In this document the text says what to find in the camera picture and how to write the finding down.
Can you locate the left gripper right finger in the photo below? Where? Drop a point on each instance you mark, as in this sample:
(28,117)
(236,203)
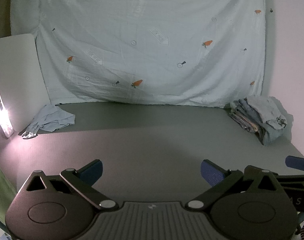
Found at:
(222,182)

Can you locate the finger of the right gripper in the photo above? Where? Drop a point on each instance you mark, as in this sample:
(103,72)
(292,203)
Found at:
(295,162)

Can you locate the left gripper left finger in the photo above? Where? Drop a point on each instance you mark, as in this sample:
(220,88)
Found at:
(83,179)

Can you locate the light blue shirt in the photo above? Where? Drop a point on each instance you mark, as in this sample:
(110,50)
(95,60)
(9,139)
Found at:
(49,119)

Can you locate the patterned garment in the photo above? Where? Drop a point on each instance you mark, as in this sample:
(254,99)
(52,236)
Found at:
(245,122)

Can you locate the grey folded garment on pile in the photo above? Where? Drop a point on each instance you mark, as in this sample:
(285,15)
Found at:
(263,111)

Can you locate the green cloth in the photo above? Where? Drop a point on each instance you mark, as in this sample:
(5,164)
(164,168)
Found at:
(7,194)

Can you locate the white panel board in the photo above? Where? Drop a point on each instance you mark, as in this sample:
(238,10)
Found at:
(22,88)

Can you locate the carrot print backdrop sheet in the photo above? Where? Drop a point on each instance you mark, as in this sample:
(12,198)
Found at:
(153,52)

